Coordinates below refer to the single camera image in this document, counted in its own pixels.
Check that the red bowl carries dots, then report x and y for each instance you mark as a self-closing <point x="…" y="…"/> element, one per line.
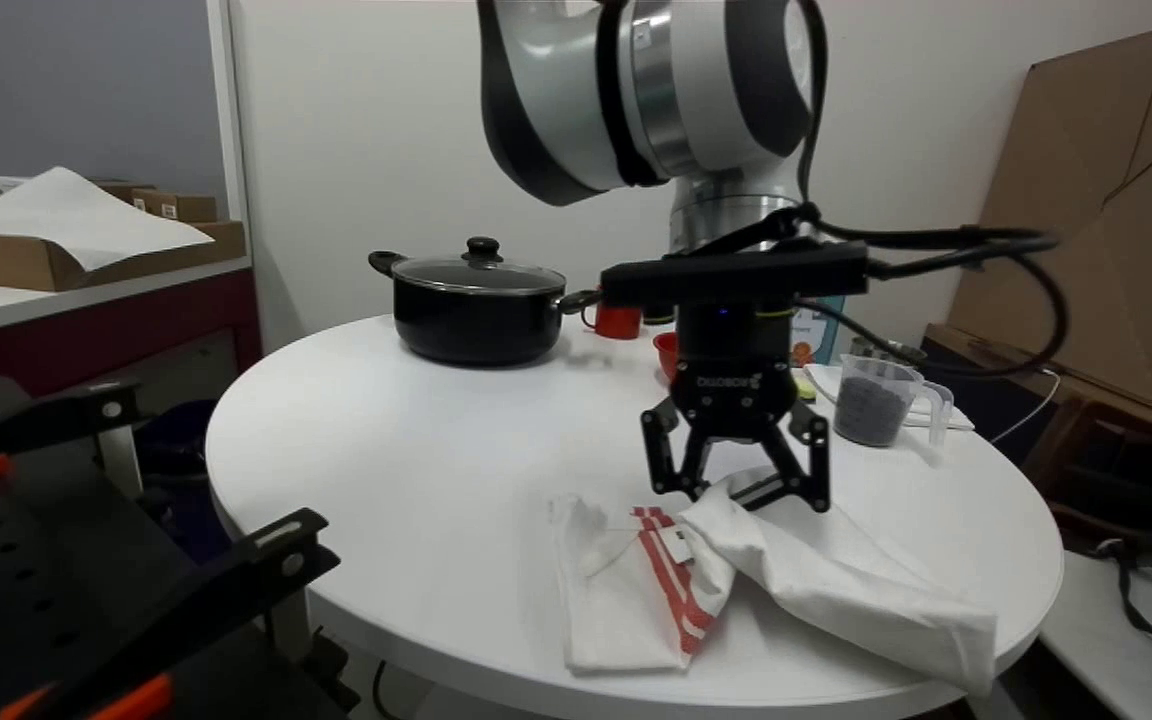
<point x="665" y="353"/>

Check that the black and orange metal stand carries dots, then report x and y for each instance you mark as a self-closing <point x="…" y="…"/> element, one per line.
<point x="104" y="618"/>

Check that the clear measuring cup dark contents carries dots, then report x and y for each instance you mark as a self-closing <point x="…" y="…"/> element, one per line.
<point x="878" y="396"/>

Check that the black cooking pot with lid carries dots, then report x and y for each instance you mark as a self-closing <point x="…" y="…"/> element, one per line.
<point x="476" y="308"/>

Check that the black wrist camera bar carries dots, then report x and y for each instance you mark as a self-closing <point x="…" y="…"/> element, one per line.
<point x="744" y="278"/>

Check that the large brown cardboard box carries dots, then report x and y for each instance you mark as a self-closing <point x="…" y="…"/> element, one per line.
<point x="1079" y="162"/>

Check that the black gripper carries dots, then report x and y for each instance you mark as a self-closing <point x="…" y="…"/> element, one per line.
<point x="732" y="372"/>

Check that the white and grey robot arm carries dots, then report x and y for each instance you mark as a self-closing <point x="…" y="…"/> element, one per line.
<point x="721" y="103"/>

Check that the white and red towel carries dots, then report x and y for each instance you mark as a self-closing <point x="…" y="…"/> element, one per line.
<point x="645" y="584"/>

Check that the yellow and green sponge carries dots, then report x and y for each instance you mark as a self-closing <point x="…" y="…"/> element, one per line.
<point x="806" y="389"/>

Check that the blue and white carton box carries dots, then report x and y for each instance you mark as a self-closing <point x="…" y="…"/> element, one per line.
<point x="814" y="328"/>

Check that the flat cardboard box with paper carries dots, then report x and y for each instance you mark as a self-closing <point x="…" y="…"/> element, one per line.
<point x="63" y="228"/>

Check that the red mug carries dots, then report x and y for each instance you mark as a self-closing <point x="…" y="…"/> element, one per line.
<point x="612" y="323"/>

